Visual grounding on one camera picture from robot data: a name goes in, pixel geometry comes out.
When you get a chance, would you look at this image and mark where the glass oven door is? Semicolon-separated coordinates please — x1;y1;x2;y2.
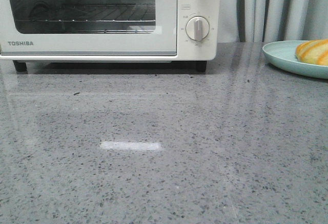
1;0;177;55

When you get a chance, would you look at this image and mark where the golden croissant bread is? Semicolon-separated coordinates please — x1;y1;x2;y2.
295;39;327;66

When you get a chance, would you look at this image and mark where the right black oven foot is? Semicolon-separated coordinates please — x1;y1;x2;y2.
195;60;207;73

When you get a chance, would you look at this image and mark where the black oven foot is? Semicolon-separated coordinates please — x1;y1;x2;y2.
13;60;27;72
195;60;207;73

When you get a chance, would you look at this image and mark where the white Toshiba toaster oven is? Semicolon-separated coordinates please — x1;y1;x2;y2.
1;0;220;64

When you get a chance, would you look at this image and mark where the left black oven foot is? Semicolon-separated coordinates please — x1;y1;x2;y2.
13;60;27;72

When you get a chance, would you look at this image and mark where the lower white timer knob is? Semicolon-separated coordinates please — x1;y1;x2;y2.
186;16;210;42

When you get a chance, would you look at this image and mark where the grey curtain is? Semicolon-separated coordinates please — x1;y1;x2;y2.
218;0;327;43

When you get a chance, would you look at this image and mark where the light green plate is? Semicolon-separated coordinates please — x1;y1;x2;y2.
262;40;327;79

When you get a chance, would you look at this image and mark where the metal wire oven rack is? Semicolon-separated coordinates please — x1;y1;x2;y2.
14;4;156;34

